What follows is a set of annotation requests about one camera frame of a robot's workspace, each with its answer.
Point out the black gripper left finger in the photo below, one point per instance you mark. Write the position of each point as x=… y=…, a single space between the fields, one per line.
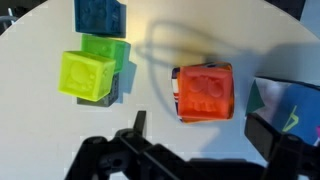
x=140 y=121

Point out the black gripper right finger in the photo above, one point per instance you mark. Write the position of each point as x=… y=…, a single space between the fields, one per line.
x=261 y=133

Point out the orange embossed block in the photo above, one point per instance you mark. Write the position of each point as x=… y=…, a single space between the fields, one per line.
x=205 y=91

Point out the grey embossed block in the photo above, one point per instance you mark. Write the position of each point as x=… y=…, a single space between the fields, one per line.
x=112 y=95

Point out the yellow-green embossed block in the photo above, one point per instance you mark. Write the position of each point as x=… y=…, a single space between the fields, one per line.
x=85 y=75

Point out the green embossed block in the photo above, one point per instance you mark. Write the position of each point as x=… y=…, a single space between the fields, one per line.
x=106 y=48

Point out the blue embossed block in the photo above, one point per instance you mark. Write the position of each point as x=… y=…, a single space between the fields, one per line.
x=98 y=16

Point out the blue printed fabric cube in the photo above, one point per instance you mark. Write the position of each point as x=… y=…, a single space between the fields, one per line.
x=290 y=103

